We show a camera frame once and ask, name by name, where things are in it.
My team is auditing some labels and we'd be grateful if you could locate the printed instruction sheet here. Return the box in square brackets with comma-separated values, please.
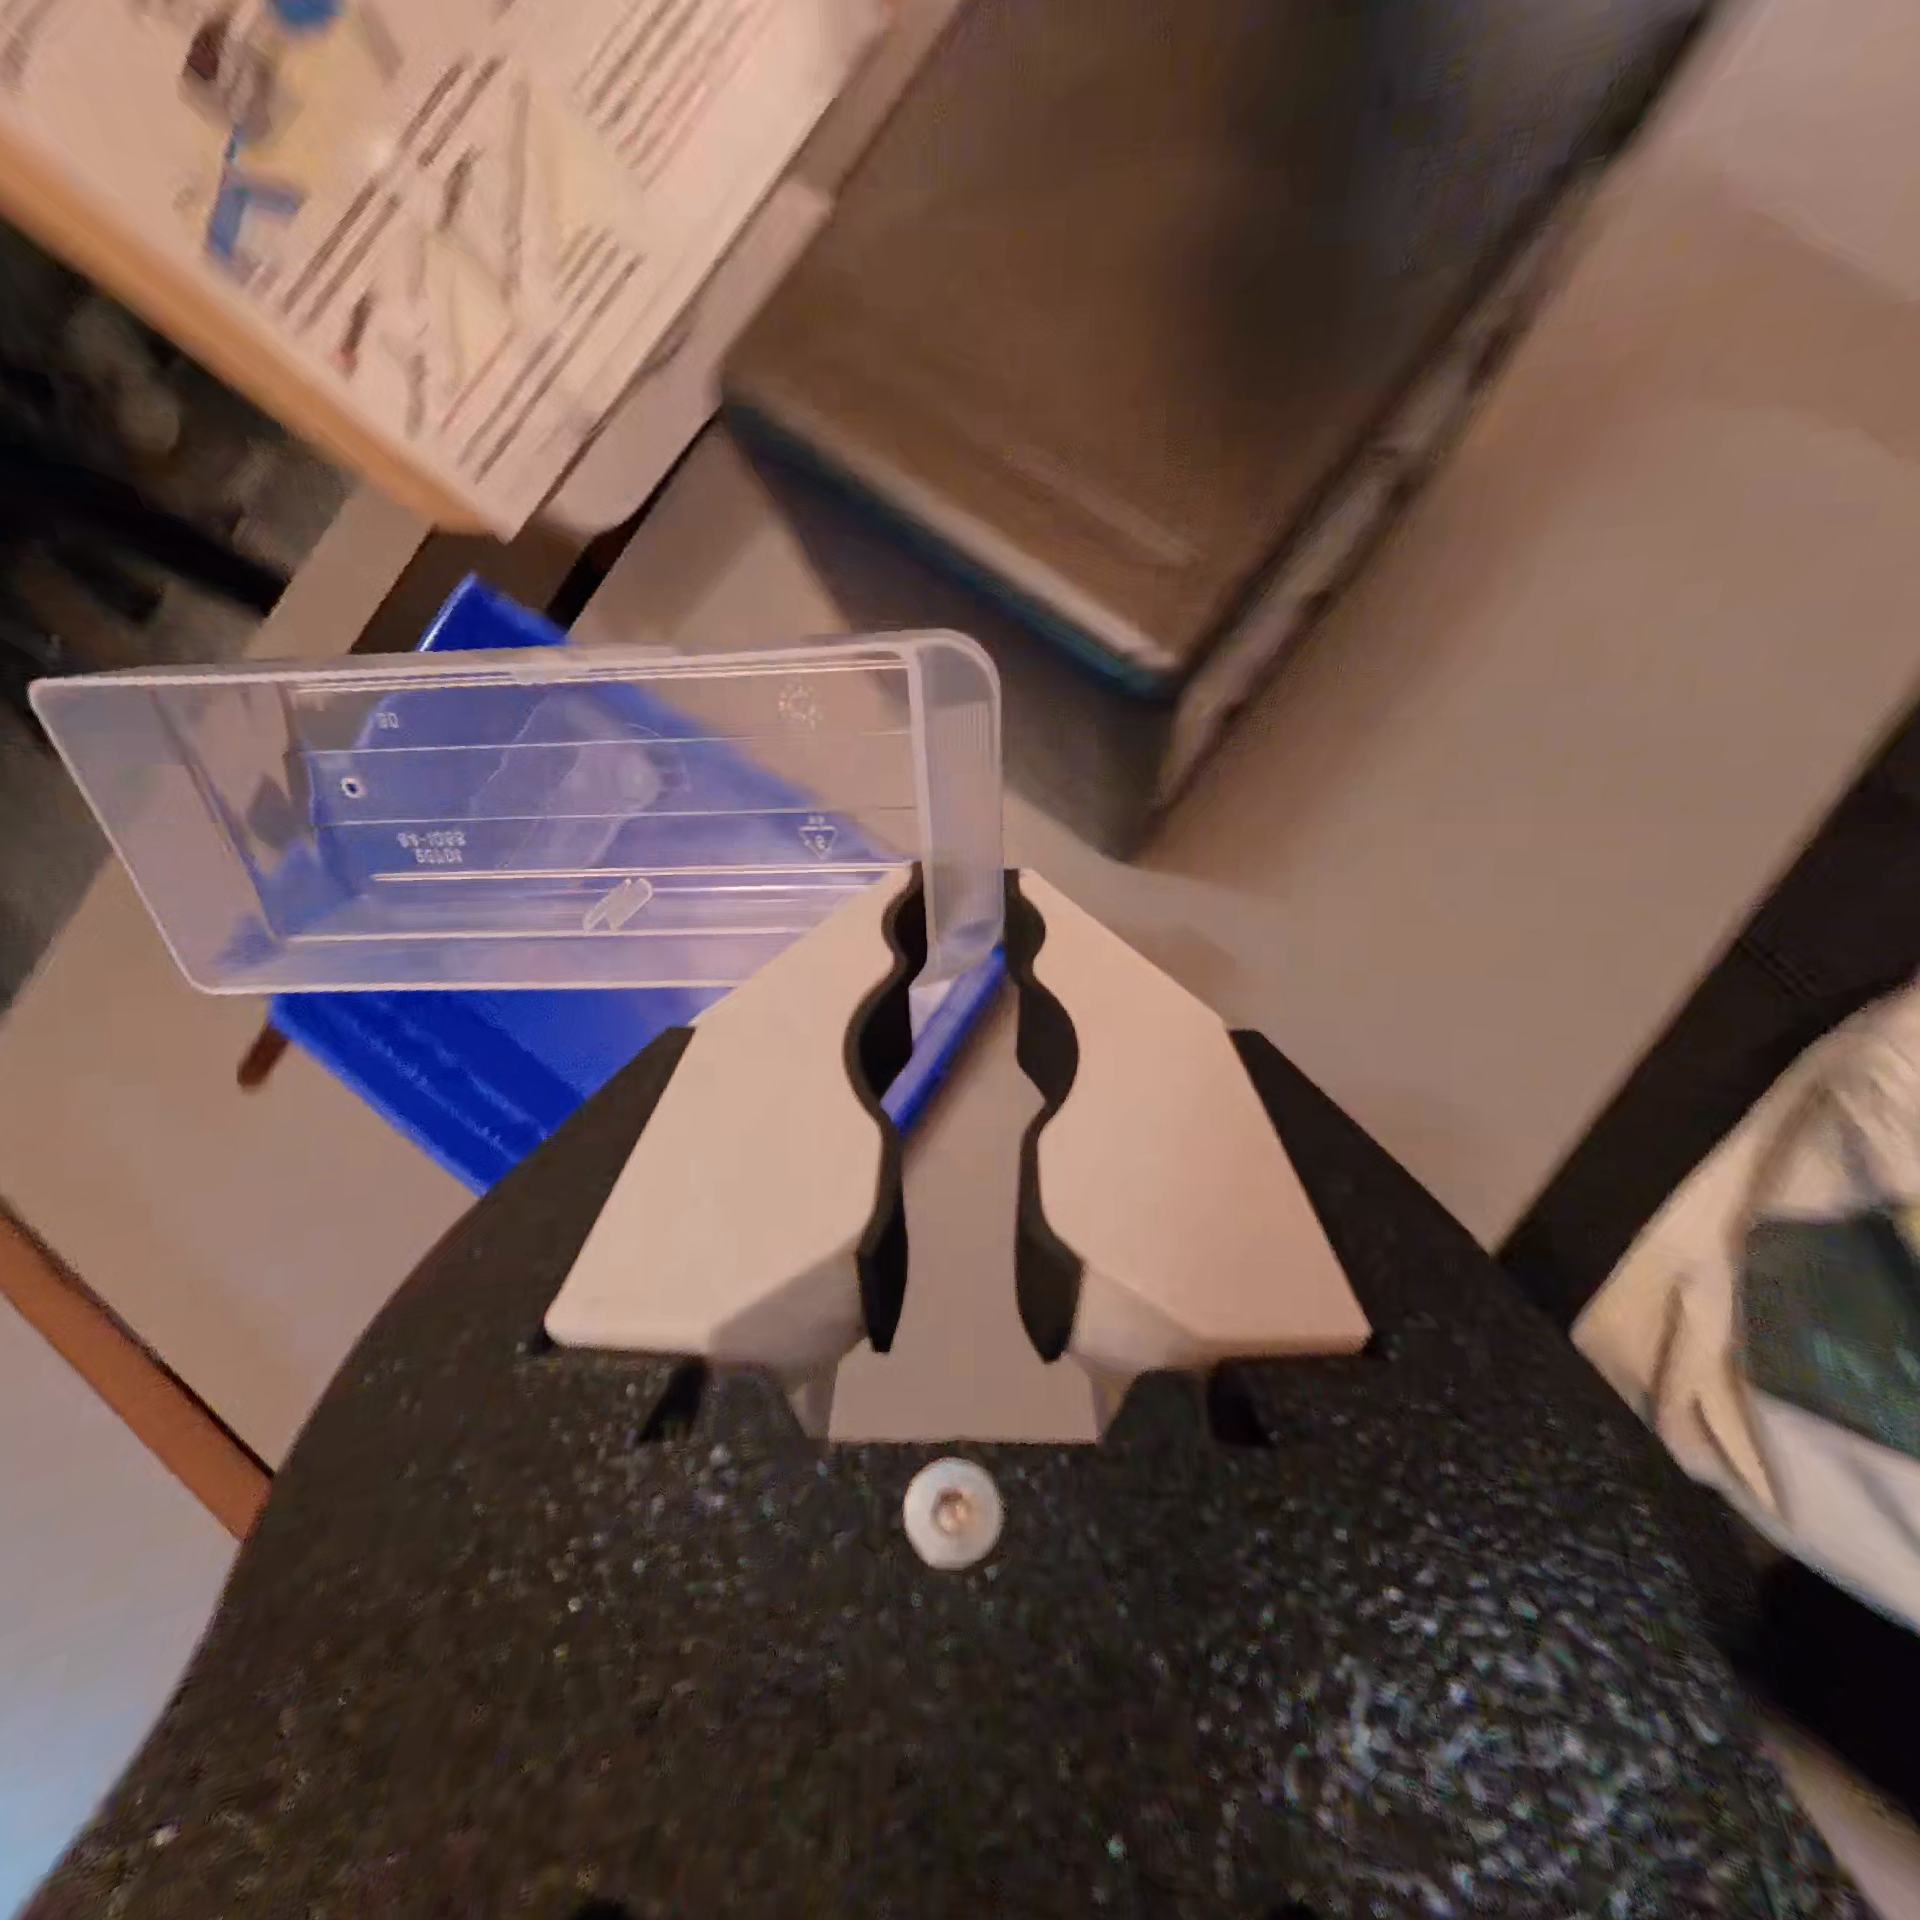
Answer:
[0, 0, 909, 536]

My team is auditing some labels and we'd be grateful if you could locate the blue plastic bin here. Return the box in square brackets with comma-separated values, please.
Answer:
[267, 573, 1011, 1197]

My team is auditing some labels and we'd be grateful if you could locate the clear plastic drawer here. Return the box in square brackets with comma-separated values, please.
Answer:
[28, 632, 1007, 1002]

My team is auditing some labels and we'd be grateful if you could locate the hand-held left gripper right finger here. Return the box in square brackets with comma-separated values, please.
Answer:
[1000, 867, 1374, 1424]

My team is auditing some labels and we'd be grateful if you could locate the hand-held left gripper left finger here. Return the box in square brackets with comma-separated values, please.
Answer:
[543, 867, 922, 1437]

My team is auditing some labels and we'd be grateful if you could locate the black drawer cabinet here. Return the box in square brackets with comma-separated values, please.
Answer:
[717, 0, 1719, 864]

